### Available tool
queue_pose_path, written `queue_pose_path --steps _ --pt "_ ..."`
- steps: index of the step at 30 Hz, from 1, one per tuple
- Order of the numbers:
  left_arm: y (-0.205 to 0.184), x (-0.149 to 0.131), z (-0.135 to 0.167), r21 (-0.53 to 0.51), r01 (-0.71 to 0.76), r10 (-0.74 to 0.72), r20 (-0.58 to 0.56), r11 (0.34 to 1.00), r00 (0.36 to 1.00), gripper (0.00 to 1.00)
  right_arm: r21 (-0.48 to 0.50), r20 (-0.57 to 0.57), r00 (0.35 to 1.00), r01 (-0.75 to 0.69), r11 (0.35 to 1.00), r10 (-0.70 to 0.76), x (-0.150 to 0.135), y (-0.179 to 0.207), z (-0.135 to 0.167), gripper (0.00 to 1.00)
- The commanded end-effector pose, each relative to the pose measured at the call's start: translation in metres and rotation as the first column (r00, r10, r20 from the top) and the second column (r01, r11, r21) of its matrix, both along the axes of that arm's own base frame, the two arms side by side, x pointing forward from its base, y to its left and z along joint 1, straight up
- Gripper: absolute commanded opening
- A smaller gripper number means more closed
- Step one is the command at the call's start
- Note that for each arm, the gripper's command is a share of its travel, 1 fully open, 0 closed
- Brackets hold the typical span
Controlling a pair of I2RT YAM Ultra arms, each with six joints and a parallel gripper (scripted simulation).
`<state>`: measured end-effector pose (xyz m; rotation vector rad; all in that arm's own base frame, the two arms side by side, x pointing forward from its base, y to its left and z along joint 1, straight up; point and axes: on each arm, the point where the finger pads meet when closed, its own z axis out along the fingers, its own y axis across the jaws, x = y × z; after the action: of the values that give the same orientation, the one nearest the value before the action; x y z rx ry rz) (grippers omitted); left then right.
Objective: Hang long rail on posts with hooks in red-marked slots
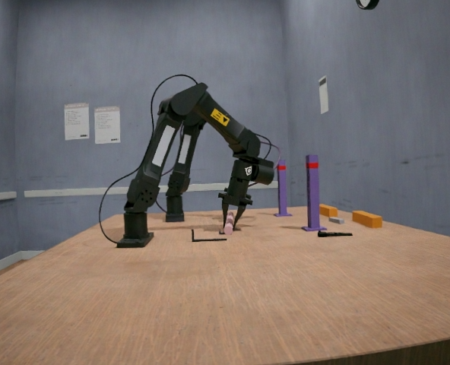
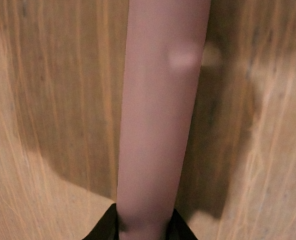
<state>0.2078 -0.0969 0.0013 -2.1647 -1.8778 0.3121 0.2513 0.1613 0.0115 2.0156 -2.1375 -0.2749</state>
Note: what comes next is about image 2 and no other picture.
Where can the pink long bar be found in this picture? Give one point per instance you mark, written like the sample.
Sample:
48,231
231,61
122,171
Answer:
164,49

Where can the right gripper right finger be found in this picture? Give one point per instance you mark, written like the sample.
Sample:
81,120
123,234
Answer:
179,230

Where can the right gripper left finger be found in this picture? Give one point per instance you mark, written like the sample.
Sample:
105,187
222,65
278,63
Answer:
105,228

